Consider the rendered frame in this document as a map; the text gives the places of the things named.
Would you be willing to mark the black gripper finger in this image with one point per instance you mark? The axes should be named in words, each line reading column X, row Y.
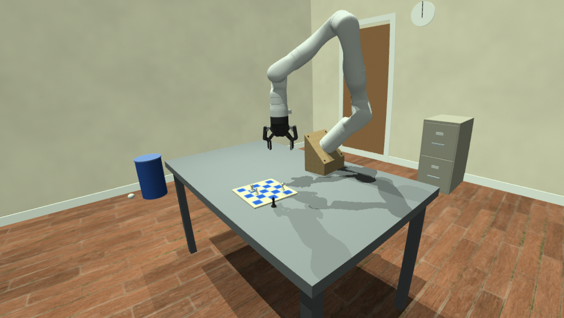
column 288, row 135
column 268, row 139

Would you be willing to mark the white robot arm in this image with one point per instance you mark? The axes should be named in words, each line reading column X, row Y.
column 345, row 26

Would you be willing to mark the blue and cream chessboard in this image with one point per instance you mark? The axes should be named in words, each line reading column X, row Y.
column 267, row 189

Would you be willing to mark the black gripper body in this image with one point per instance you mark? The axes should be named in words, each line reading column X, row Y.
column 279, row 120

